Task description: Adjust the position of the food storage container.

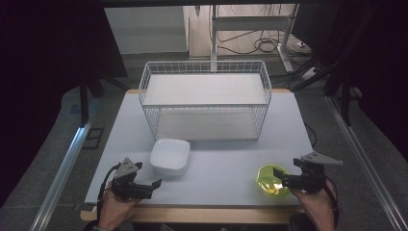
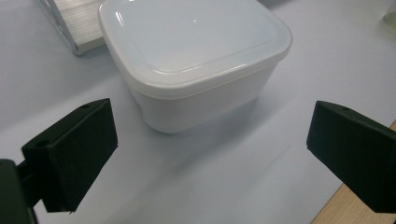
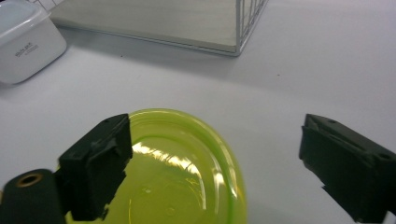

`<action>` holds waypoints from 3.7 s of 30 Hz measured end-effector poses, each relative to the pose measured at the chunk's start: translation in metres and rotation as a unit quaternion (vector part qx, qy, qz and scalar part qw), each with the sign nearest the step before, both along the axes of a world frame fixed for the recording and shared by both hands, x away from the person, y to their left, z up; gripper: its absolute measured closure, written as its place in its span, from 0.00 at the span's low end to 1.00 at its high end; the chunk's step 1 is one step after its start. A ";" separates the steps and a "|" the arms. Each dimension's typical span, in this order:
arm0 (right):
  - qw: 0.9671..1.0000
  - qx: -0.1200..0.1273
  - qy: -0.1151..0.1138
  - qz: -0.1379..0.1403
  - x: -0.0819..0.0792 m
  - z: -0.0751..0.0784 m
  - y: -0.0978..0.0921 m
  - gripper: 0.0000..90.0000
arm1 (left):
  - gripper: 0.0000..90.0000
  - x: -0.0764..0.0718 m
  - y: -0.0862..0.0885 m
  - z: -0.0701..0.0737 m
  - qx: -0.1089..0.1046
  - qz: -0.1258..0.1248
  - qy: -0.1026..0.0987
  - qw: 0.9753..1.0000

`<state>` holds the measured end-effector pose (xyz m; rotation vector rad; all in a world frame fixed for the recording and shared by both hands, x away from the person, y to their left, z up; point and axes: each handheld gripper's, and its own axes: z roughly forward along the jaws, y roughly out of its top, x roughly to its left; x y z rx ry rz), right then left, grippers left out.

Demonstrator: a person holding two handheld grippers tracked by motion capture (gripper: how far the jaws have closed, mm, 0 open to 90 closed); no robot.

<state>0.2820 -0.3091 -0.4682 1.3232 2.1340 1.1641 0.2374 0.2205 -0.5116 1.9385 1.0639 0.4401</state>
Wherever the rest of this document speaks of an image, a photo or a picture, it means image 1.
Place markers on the black floor frame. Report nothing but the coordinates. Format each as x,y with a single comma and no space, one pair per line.
93,138

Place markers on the white cabinet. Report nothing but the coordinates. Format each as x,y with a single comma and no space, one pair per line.
146,30

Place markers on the translucent green bowl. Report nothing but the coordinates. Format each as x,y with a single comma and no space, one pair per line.
267,183

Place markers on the black stand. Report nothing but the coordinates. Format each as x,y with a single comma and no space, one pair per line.
85,99
344,96

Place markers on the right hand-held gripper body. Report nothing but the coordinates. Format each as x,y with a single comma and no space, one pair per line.
311,176

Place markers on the white square bowl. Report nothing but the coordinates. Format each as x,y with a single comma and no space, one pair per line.
170,155

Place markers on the person's right hand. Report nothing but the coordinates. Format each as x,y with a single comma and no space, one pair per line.
320,203

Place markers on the person's left hand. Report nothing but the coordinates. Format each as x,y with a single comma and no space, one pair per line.
114,207

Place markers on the grey table board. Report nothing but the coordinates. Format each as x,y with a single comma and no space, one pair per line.
224,160

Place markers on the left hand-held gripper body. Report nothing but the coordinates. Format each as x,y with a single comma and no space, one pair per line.
126,168

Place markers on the white desk frame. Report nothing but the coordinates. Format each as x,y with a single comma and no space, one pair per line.
250,22

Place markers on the aluminium rail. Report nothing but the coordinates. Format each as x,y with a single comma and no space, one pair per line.
365,160
61,176

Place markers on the white power strip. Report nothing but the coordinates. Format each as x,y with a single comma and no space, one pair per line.
310,73

